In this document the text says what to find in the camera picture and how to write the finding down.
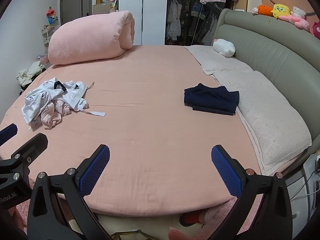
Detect yellow square plush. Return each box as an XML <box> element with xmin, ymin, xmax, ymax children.
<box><xmin>271</xmin><ymin>3</ymin><xmax>292</xmax><ymax>19</ymax></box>

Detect white shirt navy collar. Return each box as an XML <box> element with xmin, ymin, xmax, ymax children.
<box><xmin>21</xmin><ymin>78</ymin><xmax>106</xmax><ymax>127</ymax></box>

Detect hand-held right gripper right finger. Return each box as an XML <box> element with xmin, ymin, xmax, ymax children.
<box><xmin>211</xmin><ymin>144</ymin><xmax>294</xmax><ymax>240</ymax></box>

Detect pile of pale clothes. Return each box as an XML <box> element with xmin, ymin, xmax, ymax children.
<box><xmin>16</xmin><ymin>61</ymin><xmax>45</xmax><ymax>87</ymax></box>

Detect magenta bear plush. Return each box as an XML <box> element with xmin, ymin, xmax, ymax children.
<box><xmin>311</xmin><ymin>21</ymin><xmax>320</xmax><ymax>39</ymax></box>

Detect small white cloth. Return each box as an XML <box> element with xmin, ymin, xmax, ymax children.
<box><xmin>212</xmin><ymin>39</ymin><xmax>236</xmax><ymax>57</ymax></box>

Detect folded navy garment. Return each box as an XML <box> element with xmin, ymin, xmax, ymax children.
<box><xmin>184</xmin><ymin>83</ymin><xmax>240</xmax><ymax>116</ymax></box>

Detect beige cabinet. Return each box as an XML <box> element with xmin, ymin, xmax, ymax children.
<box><xmin>92</xmin><ymin>1</ymin><xmax>119</xmax><ymax>15</ymax></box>

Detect red hat plush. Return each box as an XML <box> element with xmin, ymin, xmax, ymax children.
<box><xmin>46</xmin><ymin>8</ymin><xmax>59</xmax><ymax>25</ymax></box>

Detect orange carrot plush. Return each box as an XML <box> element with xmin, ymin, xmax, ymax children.
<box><xmin>257</xmin><ymin>4</ymin><xmax>273</xmax><ymax>17</ymax></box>

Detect grey-green sofa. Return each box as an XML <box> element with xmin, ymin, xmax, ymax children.
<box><xmin>212</xmin><ymin>8</ymin><xmax>320</xmax><ymax>170</ymax></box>

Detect red slipper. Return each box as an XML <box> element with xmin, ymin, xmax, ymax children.
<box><xmin>179</xmin><ymin>210</ymin><xmax>204</xmax><ymax>227</ymax></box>

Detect pink fluffy rug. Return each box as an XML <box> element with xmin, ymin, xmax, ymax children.
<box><xmin>10</xmin><ymin>177</ymin><xmax>253</xmax><ymax>240</ymax></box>

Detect white storage rack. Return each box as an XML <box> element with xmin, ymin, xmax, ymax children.
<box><xmin>41</xmin><ymin>24</ymin><xmax>60</xmax><ymax>55</ymax></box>

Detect pink cartoon print pants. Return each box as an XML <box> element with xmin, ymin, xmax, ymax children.
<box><xmin>40</xmin><ymin>99</ymin><xmax>75</xmax><ymax>130</ymax></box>

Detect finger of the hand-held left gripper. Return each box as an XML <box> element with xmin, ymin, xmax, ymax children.
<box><xmin>0</xmin><ymin>123</ymin><xmax>18</xmax><ymax>147</ymax></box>
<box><xmin>0</xmin><ymin>132</ymin><xmax>48</xmax><ymax>173</ymax></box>

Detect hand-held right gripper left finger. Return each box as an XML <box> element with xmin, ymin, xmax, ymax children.
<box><xmin>27</xmin><ymin>144</ymin><xmax>112</xmax><ymax>240</ymax></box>

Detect grey door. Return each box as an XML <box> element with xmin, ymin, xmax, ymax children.
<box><xmin>60</xmin><ymin>0</ymin><xmax>93</xmax><ymax>27</ymax></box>

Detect white nightstand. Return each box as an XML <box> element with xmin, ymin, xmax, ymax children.
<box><xmin>285</xmin><ymin>152</ymin><xmax>320</xmax><ymax>215</ymax></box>

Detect pink long plush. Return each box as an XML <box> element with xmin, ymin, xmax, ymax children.
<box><xmin>279</xmin><ymin>14</ymin><xmax>312</xmax><ymax>32</ymax></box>

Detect white cat plush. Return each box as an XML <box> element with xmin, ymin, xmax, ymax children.
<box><xmin>290</xmin><ymin>6</ymin><xmax>307</xmax><ymax>18</ymax></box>

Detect round bed pink sheet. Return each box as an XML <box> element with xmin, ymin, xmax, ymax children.
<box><xmin>0</xmin><ymin>44</ymin><xmax>295</xmax><ymax>217</ymax></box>

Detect glass door wardrobe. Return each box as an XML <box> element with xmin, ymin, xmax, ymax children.
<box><xmin>164</xmin><ymin>0</ymin><xmax>227</xmax><ymax>46</ymax></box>

